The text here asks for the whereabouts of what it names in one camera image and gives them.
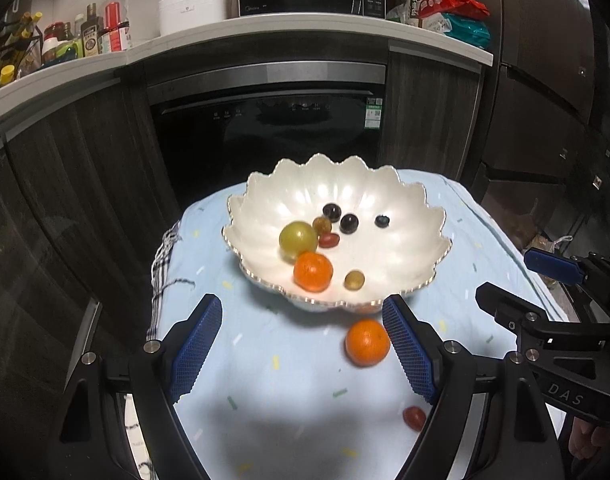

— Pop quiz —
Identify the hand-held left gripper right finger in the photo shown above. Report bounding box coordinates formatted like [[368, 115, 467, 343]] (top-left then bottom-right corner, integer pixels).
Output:
[[382, 295, 558, 480]]

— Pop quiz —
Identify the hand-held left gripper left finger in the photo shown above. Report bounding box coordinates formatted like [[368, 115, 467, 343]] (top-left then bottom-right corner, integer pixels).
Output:
[[60, 294, 222, 480]]

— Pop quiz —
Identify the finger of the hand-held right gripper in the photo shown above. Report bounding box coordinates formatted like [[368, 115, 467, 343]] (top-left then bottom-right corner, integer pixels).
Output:
[[476, 282, 550, 334], [524, 249, 586, 286]]

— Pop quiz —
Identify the orange mandarin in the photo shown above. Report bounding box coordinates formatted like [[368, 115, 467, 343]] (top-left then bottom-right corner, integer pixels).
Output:
[[345, 318, 392, 368], [293, 252, 334, 294]]

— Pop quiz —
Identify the white scalloped bowl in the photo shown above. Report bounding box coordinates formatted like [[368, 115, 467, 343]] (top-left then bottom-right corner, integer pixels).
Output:
[[222, 155, 453, 315]]

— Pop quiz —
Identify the green round fruit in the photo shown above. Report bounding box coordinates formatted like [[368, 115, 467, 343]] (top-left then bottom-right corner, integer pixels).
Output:
[[279, 221, 320, 262]]

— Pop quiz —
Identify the person's right hand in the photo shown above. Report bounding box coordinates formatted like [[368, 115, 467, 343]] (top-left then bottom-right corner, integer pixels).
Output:
[[567, 412, 610, 461]]

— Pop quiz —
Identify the plaid cloth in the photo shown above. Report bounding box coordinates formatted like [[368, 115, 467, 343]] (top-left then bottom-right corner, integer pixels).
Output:
[[147, 220, 186, 341]]

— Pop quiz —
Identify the light blue patterned tablecloth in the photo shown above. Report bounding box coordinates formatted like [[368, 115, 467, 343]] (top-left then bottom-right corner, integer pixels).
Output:
[[147, 167, 570, 480]]

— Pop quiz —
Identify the dark wood corner cabinet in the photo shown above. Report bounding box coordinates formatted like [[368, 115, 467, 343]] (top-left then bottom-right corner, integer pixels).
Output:
[[0, 75, 180, 461]]

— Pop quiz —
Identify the dark wood cabinet door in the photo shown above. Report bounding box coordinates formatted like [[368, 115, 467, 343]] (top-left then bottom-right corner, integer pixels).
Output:
[[380, 42, 486, 186]]

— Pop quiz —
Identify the dark grey refrigerator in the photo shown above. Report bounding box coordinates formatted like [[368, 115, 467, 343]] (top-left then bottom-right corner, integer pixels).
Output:
[[477, 0, 610, 221]]

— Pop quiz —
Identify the black built-in dishwasher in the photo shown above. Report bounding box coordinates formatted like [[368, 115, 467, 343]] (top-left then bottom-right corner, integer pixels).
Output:
[[145, 62, 388, 206]]

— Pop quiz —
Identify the teal snack packet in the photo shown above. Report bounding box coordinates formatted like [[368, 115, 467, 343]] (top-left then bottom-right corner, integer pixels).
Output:
[[442, 12, 493, 51]]

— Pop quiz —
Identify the red snack packet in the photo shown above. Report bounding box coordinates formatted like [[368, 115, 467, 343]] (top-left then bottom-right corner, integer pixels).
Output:
[[419, 0, 490, 21]]

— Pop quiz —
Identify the clear plastic bag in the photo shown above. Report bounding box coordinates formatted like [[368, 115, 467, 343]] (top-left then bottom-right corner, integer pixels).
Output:
[[385, 2, 420, 26]]

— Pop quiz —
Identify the green plastic container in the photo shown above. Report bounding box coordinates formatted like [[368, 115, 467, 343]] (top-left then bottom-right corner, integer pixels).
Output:
[[55, 40, 83, 61]]

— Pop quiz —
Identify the white countertop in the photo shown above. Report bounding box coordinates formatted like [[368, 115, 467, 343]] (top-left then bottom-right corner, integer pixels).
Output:
[[0, 22, 494, 131]]

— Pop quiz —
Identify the dark sauce bottle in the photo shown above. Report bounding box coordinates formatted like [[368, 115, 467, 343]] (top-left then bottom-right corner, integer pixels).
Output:
[[80, 4, 104, 58]]

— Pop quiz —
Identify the red liquid plastic bottle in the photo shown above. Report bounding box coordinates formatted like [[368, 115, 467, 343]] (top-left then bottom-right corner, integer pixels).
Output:
[[101, 0, 130, 53]]

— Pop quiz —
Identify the red lid jar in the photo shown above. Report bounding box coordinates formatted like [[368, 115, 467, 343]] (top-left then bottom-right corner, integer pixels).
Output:
[[41, 22, 73, 63]]

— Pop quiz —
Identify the white rice cooker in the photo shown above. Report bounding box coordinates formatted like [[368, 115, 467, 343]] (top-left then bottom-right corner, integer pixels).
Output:
[[158, 0, 230, 37]]

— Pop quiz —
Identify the black wire rack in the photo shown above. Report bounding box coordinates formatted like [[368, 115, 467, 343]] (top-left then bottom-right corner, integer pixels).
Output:
[[0, 10, 43, 93]]

